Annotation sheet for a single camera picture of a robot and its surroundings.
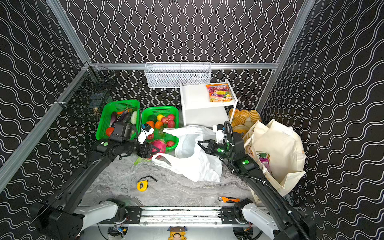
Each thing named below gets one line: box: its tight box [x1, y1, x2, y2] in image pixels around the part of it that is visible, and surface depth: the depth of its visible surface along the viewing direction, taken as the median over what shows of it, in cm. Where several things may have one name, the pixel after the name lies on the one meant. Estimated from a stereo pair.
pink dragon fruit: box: [151, 139, 166, 154], surface depth 75 cm
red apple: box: [167, 119, 175, 128], surface depth 109 cm
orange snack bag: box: [206, 83, 233, 103], surface depth 81 cm
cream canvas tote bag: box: [243, 119, 307, 197], surface depth 76 cm
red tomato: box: [106, 127, 115, 137], surface depth 103 cm
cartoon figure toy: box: [167, 226, 188, 240], surface depth 70 cm
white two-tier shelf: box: [179, 78, 238, 128], surface depth 83 cm
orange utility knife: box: [217, 196, 241, 203], surface depth 81 cm
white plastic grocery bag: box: [151, 125, 223, 183], surface depth 75 cm
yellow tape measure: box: [136, 175, 158, 192], surface depth 85 cm
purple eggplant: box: [110, 111, 118, 127], surface depth 116 cm
